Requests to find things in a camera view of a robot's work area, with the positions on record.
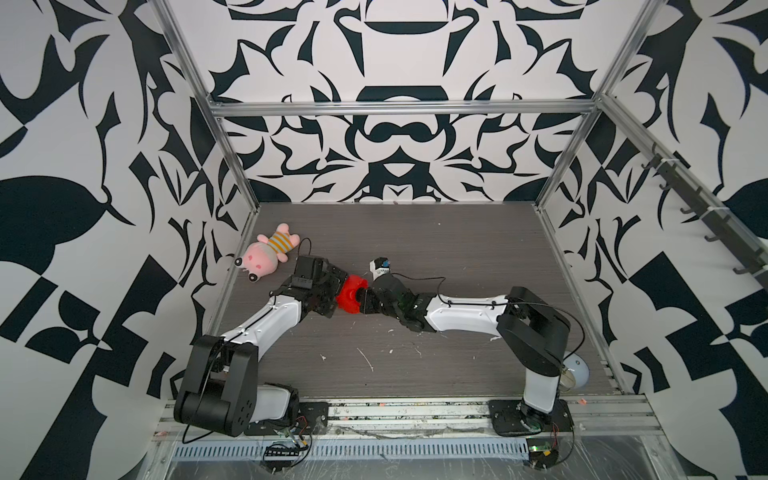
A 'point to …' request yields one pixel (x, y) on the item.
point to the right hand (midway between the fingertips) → (355, 291)
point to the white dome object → (575, 372)
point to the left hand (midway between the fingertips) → (345, 279)
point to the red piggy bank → (347, 296)
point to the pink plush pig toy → (260, 258)
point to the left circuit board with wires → (281, 457)
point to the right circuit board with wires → (543, 452)
